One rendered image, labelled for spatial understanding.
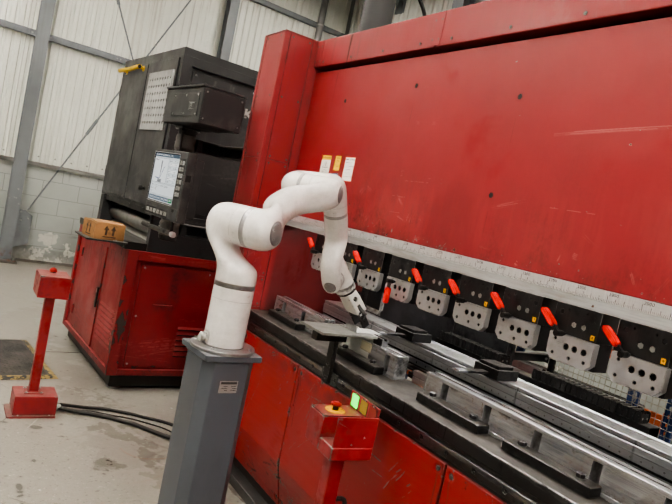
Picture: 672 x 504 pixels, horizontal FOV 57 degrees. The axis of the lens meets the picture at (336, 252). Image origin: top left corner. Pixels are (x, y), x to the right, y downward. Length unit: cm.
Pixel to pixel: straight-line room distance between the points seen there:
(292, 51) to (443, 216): 138
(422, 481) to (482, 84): 136
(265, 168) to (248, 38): 679
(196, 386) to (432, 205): 109
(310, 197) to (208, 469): 88
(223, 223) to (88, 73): 734
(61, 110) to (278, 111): 594
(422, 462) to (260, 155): 175
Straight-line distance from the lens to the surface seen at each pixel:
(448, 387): 225
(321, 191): 202
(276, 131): 322
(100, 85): 907
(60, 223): 901
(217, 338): 181
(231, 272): 178
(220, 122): 326
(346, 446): 214
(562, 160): 198
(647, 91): 190
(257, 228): 174
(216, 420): 186
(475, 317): 210
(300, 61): 330
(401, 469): 222
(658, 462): 207
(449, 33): 251
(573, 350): 187
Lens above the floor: 146
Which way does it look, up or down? 4 degrees down
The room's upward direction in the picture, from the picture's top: 12 degrees clockwise
